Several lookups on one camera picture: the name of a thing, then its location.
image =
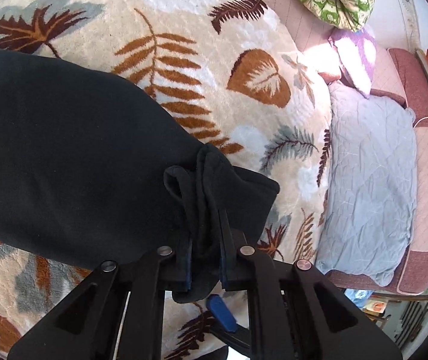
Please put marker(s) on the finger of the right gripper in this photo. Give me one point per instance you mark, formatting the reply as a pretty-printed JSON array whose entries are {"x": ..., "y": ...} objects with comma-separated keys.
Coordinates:
[{"x": 223, "y": 314}]

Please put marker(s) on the grey quilted cushion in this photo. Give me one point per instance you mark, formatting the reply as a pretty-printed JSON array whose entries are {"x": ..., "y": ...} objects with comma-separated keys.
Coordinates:
[{"x": 372, "y": 196}]

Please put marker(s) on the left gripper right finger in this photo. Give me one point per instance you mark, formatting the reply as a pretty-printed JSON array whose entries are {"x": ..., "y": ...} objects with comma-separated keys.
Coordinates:
[{"x": 294, "y": 312}]

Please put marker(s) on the leaf pattern fleece blanket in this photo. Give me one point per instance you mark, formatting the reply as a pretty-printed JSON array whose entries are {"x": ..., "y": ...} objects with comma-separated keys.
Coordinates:
[{"x": 179, "y": 52}]

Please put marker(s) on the pink quilted mattress cover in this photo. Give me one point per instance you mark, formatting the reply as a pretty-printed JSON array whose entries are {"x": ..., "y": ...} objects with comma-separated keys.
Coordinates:
[{"x": 285, "y": 122}]

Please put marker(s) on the black sweatpants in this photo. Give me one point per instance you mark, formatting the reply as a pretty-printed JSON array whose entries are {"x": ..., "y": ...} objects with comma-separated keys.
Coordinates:
[{"x": 92, "y": 169}]

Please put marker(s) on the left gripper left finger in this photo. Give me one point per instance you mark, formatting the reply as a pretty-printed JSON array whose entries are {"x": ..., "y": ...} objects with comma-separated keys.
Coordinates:
[{"x": 116, "y": 312}]

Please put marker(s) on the purple floral pillow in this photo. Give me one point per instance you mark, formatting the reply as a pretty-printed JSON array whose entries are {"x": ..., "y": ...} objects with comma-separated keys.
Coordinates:
[{"x": 357, "y": 54}]

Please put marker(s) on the wooden side shelf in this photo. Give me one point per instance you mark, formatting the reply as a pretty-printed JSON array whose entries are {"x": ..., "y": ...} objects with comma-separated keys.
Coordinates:
[{"x": 401, "y": 317}]

